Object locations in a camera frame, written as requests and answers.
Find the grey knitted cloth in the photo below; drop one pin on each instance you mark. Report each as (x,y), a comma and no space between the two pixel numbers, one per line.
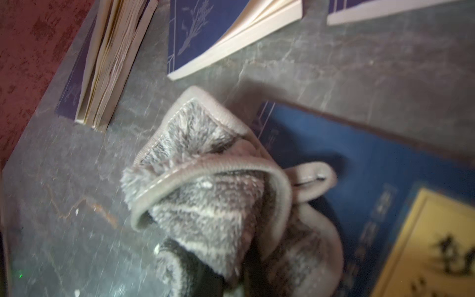
(236,224)

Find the blue book Zhuangzi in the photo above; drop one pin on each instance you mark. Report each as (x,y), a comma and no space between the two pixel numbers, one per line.
(204,32)

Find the blue book Hanfeizi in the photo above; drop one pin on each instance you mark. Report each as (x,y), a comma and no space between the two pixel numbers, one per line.
(103,65)

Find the blue book Mengxi Bitan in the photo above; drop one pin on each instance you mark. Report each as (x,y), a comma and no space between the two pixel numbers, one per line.
(406,216)

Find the blue book Tang poems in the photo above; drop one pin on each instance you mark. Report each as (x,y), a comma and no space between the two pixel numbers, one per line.
(347,11)

